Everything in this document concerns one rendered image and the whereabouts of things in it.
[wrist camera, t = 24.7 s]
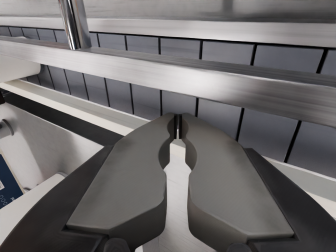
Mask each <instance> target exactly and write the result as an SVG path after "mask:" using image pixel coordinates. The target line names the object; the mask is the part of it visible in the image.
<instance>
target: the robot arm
mask: <svg viewBox="0 0 336 252"><path fill-rule="evenodd" d="M177 129H178V136H179V139H181V140H182V141H183V142H184V144H185V163H186V165H187V166H188V167H189V168H190V169H191V173H190V174H189V176H188V192H187V216H188V228H189V231H190V233H191V234H192V235H193V236H194V237H195V238H197V239H198V240H200V241H201V242H203V243H205V244H206V245H208V246H209V247H211V248H212V249H214V250H215V251H217V252H336V220H335V219H334V218H333V217H332V216H331V215H330V214H329V213H328V212H327V211H326V210H325V209H324V208H323V207H322V206H321V205H320V204H319V203H318V202H317V201H315V200H314V199H313V198H312V197H311V196H310V195H309V194H307V193H306V192H305V191H304V190H303V189H301V188H300V187H299V186H298V185H297V184H295V183H294V182H293V181H292V180H290V179H289V178H288V177H287V176H286V175H284V174H283V173H282V172H281V171H279V170H278V169H277V168H276V167H275V166H273V165H272V164H271V163H270V162H269V161H267V160H266V159H265V158H264V157H262V156H261V155H260V154H259V153H258V152H256V151H255V150H254V149H253V148H244V147H243V146H242V145H240V144H239V143H238V142H237V141H236V140H234V139H233V138H232V137H231V136H229V135H228V134H226V133H225V132H223V131H222V130H220V129H218V128H216V127H215V126H213V125H211V124H209V123H207V122H205V121H203V120H201V119H199V118H197V117H195V116H193V115H192V114H190V113H186V112H185V113H182V114H179V115H177V114H174V113H172V112H169V113H166V114H164V115H162V116H160V117H158V118H156V119H154V120H152V121H150V122H148V123H146V124H144V125H142V126H140V127H138V128H136V129H134V130H133V131H131V132H130V133H128V134H127V135H125V136H124V137H123V138H122V139H120V140H119V141H118V142H117V143H116V144H114V145H106V146H104V147H103V148H102V149H101V150H99V151H98V152H97V153H96V154H94V155H93V156H92V157H91V158H89V159H88V160H87V161H86V162H84V163H83V164H82V165H81V166H79V167H78V168H77V169H76V170H74V171H73V172H72V173H71V174H69V175H68V176H67V177H65V178H64V179H63V180H62V181H60V182H59V183H58V184H57V185H56V186H54V187H53V188H52V189H51V190H50V191H48V192H47V193H46V194H45V195H44V196H43V197H42V198H41V199H40V200H39V201H38V202H37V203H36V204H35V205H34V206H33V207H32V208H31V209H30V210H29V211H28V212H27V213H26V214H25V215H24V216H23V218H22V219H21V220H20V221H19V222H18V223H17V225H16V226H15V227H14V228H13V229H12V231H11V232H10V233H9V234H8V236H7V237H6V238H5V240H4V241H3V242H2V244H1V245H0V252H135V250H136V249H137V248H138V247H140V246H142V245H143V244H145V243H147V242H149V241H151V240H152V239H154V238H156V237H158V236H159V235H160V234H161V233H162V232H163V231H164V229H165V224H166V215H167V175H166V173H165V172H164V168H165V167H166V166H167V165H168V164H169V163H170V144H171V142H173V140H174V139H177Z"/></svg>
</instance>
